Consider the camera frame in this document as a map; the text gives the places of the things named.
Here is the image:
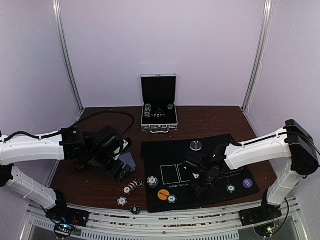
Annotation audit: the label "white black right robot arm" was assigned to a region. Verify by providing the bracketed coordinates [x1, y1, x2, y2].
[183, 119, 320, 221]

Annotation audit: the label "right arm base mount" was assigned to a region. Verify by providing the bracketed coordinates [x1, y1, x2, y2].
[239, 206, 282, 239]

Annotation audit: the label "blue green fifty chip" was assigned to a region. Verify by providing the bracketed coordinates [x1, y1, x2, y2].
[167, 194, 177, 204]

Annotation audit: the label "grey playing card deck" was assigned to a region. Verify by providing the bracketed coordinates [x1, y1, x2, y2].
[119, 152, 137, 172]

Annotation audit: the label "aluminium poker case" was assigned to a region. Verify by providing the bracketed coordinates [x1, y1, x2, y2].
[140, 73, 178, 134]

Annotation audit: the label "aluminium frame rail front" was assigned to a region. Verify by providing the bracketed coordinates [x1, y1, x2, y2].
[26, 197, 301, 240]

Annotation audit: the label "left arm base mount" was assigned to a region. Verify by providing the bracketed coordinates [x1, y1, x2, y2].
[43, 207, 90, 239]

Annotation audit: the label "right aluminium frame post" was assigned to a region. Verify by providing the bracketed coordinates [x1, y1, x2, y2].
[242, 0, 273, 113]

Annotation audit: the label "white blue chip flat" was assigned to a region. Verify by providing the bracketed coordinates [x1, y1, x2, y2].
[117, 196, 128, 207]

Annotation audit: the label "black white chip on rail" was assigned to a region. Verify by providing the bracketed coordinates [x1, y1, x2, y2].
[130, 205, 141, 215]

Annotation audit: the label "black poker table mat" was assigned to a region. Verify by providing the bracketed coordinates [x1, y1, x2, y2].
[141, 139, 260, 213]

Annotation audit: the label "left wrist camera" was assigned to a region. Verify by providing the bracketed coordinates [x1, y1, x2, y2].
[112, 137, 133, 160]

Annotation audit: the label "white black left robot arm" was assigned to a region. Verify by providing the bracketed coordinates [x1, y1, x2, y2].
[0, 111, 132, 222]

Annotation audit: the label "purple small blind button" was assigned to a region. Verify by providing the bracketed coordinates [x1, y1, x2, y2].
[242, 178, 254, 189]

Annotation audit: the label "aluminium frame post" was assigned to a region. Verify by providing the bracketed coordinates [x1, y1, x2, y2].
[242, 0, 273, 113]
[52, 0, 84, 112]

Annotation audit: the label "small chip stack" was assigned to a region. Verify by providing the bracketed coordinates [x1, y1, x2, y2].
[147, 176, 159, 188]

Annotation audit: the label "left aluminium frame post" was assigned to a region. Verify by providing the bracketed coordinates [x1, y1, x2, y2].
[52, 0, 84, 112]

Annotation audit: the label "chips in case right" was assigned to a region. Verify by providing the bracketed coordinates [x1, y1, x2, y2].
[167, 103, 175, 111]

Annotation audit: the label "orange big blind button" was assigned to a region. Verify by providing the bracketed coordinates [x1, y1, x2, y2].
[157, 189, 171, 201]

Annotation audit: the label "chips row in case left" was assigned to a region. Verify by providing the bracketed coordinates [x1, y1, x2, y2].
[143, 103, 152, 118]

